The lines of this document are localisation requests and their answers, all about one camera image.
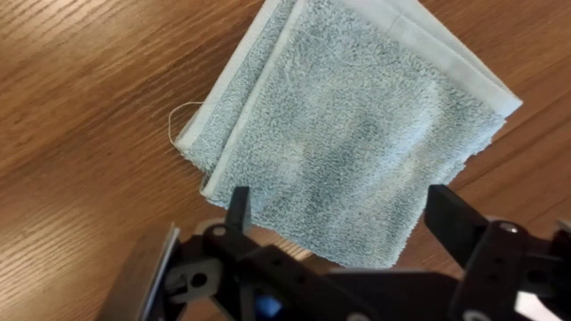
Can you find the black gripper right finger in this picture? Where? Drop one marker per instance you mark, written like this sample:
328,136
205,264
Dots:
452,216

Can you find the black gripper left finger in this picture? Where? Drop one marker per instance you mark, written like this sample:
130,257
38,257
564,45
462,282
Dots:
239,207

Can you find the light blue towel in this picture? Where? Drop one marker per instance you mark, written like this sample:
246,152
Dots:
357,118

